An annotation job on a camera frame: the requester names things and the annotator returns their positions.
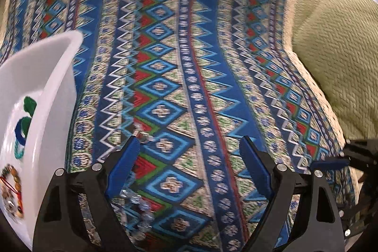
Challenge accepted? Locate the blue scrunchie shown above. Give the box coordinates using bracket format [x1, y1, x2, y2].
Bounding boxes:
[15, 118, 30, 144]

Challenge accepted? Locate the dark green scrunchie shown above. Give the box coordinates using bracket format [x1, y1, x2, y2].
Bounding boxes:
[22, 96, 38, 130]

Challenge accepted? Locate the blue patterned blanket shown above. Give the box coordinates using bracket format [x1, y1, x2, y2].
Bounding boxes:
[0, 0, 359, 252]

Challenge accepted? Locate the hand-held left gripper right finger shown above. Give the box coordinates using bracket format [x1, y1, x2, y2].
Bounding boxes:
[239, 136, 346, 252]

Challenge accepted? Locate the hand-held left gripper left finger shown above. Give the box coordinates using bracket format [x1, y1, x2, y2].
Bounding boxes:
[32, 136, 141, 252]

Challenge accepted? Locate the white plastic tray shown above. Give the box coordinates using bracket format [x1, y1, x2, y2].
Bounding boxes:
[0, 30, 84, 243]

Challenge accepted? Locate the clear crystal bead bracelet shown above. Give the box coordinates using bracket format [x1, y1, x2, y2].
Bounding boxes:
[120, 187, 156, 244]

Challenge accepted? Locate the teal bead bracelet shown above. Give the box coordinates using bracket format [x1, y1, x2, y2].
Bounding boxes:
[14, 141, 28, 160]

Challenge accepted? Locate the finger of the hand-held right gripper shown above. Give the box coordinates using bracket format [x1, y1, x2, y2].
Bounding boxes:
[311, 159, 349, 170]

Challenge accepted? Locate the red string bracelet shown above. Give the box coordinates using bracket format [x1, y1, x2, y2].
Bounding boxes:
[0, 177, 19, 196]

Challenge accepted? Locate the green knitted pillow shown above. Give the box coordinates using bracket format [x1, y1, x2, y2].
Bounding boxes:
[291, 0, 378, 140]

